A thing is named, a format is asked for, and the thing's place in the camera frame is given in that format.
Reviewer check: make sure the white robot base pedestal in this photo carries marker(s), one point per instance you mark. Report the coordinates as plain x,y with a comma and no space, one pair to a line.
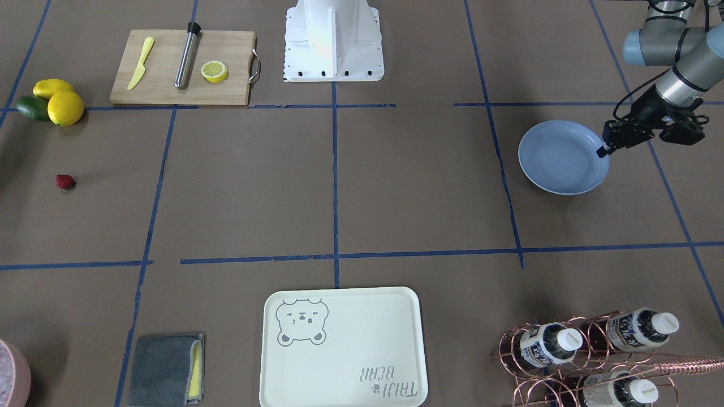
333,41

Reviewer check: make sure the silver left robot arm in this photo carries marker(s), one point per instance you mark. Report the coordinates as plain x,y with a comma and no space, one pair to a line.
693,62

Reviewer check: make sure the cream bear tray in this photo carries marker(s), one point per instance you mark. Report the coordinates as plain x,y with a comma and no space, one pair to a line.
343,347

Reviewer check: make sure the copper wire bottle rack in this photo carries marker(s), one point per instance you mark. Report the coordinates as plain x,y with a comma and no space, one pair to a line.
561,385

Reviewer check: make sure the blue plate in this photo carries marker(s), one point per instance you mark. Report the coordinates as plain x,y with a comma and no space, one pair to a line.
560,157

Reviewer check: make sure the pink bowl with ice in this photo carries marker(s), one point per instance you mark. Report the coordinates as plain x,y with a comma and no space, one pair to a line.
15,376

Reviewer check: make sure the yellow plastic knife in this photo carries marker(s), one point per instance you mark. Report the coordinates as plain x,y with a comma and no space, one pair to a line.
140,68

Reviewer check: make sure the red strawberry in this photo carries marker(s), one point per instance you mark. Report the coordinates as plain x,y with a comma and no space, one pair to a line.
65,182

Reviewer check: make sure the yellow lemon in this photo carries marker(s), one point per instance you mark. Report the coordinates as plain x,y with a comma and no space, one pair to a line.
48,87
65,108

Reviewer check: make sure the grey folded cloth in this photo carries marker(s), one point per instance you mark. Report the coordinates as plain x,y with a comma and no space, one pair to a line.
168,370

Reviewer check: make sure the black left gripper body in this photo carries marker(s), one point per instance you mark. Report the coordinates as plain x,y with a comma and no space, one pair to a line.
648,108

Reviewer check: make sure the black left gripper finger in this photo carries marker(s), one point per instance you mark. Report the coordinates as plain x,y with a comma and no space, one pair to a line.
604,151

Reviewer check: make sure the tea bottle white cap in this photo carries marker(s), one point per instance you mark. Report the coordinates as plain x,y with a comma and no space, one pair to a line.
550,344

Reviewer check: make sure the green avocado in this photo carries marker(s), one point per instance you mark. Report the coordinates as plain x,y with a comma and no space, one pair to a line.
34,108

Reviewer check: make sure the steel muddler black cap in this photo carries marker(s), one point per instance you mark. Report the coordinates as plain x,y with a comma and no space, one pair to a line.
193,38

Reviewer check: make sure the half lemon slice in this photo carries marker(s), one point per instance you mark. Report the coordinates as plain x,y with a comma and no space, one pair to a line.
214,71

